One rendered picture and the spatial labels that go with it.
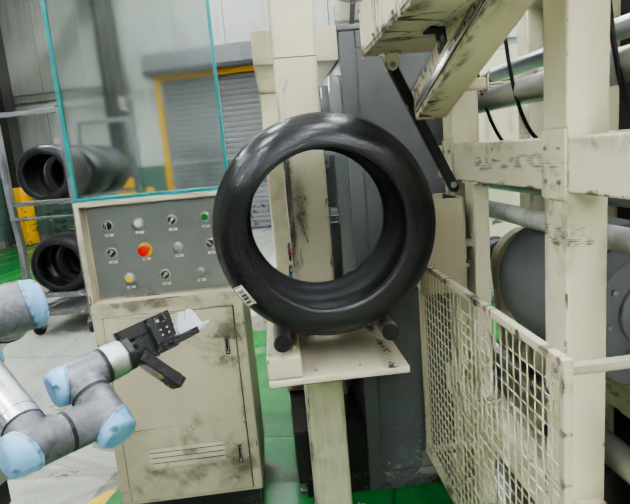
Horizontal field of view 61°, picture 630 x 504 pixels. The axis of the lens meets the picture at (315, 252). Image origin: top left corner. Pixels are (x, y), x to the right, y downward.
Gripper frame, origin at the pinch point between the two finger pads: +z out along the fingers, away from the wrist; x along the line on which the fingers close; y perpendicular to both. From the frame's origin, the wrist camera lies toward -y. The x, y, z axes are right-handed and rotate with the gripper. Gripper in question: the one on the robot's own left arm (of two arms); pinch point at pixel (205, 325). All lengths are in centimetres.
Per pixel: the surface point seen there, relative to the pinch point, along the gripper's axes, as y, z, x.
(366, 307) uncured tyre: -13.1, 33.9, -17.0
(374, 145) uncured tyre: 23, 43, -33
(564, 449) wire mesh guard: -42, 18, -63
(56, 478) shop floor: -44, -10, 171
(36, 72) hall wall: 555, 399, 958
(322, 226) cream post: 11, 56, 9
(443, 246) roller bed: -10, 77, -15
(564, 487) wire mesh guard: -49, 17, -61
